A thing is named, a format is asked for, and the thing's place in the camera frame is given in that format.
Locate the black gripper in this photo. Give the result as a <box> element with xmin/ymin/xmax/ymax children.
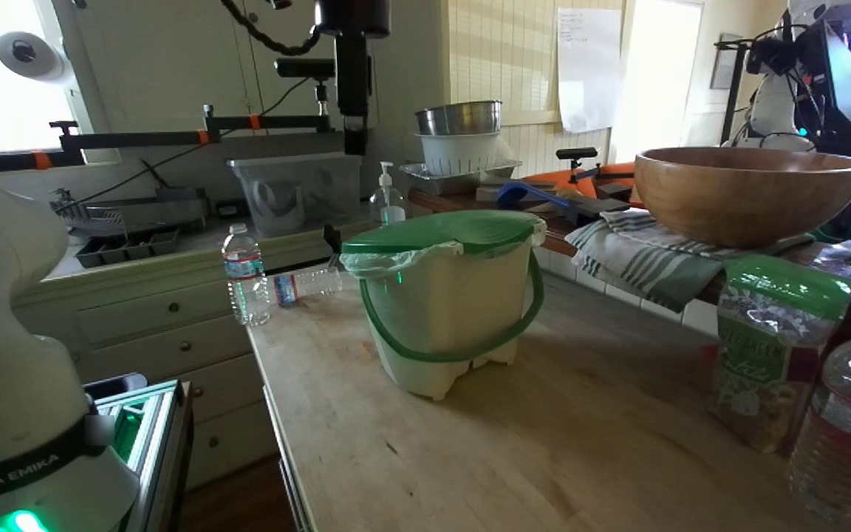
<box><xmin>316</xmin><ymin>0</ymin><xmax>393</xmax><ymax>156</ymax></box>

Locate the white plastic bin body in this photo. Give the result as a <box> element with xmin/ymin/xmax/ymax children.
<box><xmin>352</xmin><ymin>237</ymin><xmax>548</xmax><ymax>404</ymax></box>

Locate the clear soap pump dispenser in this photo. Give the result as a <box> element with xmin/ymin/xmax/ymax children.
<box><xmin>369</xmin><ymin>161</ymin><xmax>411</xmax><ymax>230</ymax></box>

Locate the clear plastic storage tub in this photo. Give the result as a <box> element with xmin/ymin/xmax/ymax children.
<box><xmin>229</xmin><ymin>147</ymin><xmax>369</xmax><ymax>239</ymax></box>

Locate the metal mixing bowl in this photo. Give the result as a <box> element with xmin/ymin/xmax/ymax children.
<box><xmin>414</xmin><ymin>98</ymin><xmax>505</xmax><ymax>140</ymax></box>

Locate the white plastic container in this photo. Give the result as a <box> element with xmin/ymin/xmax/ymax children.
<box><xmin>414</xmin><ymin>129</ymin><xmax>521</xmax><ymax>184</ymax></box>

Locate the black table clamp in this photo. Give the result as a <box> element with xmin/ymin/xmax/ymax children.
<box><xmin>322</xmin><ymin>223</ymin><xmax>346</xmax><ymax>271</ymax></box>

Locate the pale green liner bag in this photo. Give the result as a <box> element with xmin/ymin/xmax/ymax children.
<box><xmin>337</xmin><ymin>234</ymin><xmax>451</xmax><ymax>289</ymax></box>

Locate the clear bottle red blue label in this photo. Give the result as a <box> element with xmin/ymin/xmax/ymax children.
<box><xmin>272</xmin><ymin>264</ymin><xmax>362</xmax><ymax>310</ymax></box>

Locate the small clear water bottle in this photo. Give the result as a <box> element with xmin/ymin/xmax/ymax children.
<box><xmin>219</xmin><ymin>223</ymin><xmax>278</xmax><ymax>330</ymax></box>

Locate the blue cloth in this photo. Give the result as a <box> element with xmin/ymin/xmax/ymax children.
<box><xmin>495</xmin><ymin>181</ymin><xmax>589</xmax><ymax>215</ymax></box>

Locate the long black orange bar clamp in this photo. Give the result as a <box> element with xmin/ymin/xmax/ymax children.
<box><xmin>0</xmin><ymin>101</ymin><xmax>349</xmax><ymax>178</ymax></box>

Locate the white paper sheet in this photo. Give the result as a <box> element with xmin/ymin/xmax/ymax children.
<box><xmin>554</xmin><ymin>5</ymin><xmax>629</xmax><ymax>137</ymax></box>

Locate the dark metal tray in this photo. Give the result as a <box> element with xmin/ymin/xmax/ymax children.
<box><xmin>78</xmin><ymin>228</ymin><xmax>229</xmax><ymax>271</ymax></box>

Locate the orange tool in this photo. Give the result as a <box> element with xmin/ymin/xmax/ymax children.
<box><xmin>523</xmin><ymin>161</ymin><xmax>643</xmax><ymax>208</ymax></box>

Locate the white drawer cabinet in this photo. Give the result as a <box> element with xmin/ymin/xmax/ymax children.
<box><xmin>6</xmin><ymin>246</ymin><xmax>285</xmax><ymax>494</ymax></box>

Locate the white printed paper sack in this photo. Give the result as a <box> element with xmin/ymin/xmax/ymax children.
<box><xmin>561</xmin><ymin>209</ymin><xmax>736</xmax><ymax>314</ymax></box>

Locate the white green open crate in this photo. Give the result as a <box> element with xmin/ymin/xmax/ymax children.
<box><xmin>83</xmin><ymin>369</ymin><xmax>196</xmax><ymax>532</ymax></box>

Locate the large wooden bowl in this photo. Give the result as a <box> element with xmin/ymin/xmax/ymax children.
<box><xmin>634</xmin><ymin>144</ymin><xmax>851</xmax><ymax>252</ymax></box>

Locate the green clear food bag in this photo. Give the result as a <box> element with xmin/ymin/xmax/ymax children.
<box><xmin>708</xmin><ymin>252</ymin><xmax>851</xmax><ymax>458</ymax></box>

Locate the large clear water bottle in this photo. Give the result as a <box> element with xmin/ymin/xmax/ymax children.
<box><xmin>786</xmin><ymin>314</ymin><xmax>851</xmax><ymax>532</ymax></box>

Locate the black camera on stand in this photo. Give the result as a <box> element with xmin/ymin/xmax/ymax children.
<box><xmin>272</xmin><ymin>56</ymin><xmax>340</xmax><ymax>125</ymax></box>

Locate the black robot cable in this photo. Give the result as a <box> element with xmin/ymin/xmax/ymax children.
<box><xmin>217</xmin><ymin>0</ymin><xmax>325</xmax><ymax>59</ymax></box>

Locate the round white wall fixture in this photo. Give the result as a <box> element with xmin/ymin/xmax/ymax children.
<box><xmin>0</xmin><ymin>30</ymin><xmax>66</xmax><ymax>85</ymax></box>

